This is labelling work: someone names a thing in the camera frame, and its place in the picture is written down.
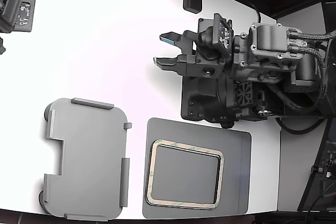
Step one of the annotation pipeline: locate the black wrist camera with board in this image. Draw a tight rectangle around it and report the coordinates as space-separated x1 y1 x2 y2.
198 13 235 58

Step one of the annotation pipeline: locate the gray plastic box with clips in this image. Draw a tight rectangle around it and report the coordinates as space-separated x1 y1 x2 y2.
39 97 132 222

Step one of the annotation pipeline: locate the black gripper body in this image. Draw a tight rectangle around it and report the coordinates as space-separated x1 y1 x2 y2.
186 47 233 80

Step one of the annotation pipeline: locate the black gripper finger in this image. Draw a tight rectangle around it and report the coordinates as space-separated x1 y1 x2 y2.
159 30 198 53
153 54 197 77

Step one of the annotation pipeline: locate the black clamp with knob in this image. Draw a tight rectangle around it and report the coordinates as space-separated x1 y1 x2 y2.
311 150 336 190

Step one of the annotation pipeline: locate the gray textured mat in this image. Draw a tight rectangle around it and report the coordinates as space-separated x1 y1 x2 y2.
142 117 253 219

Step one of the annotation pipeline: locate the thin black cable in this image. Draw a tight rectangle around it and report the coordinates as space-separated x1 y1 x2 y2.
246 1 263 23

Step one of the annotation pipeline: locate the tan-faced black rectangular frame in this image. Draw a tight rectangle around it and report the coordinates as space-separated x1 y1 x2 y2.
143 139 226 208
144 140 225 207

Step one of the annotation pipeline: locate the black six-joint robot arm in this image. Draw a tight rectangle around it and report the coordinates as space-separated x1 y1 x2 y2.
180 22 336 130

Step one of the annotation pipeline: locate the black camera with circuit board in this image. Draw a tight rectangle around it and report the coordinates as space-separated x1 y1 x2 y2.
0 0 36 35

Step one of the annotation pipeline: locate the braided gray cable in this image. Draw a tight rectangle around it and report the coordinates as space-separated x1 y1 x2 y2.
287 44 329 112
287 29 336 42

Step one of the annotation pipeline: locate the thick black cable loop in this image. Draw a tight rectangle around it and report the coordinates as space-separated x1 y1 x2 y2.
274 116 328 135

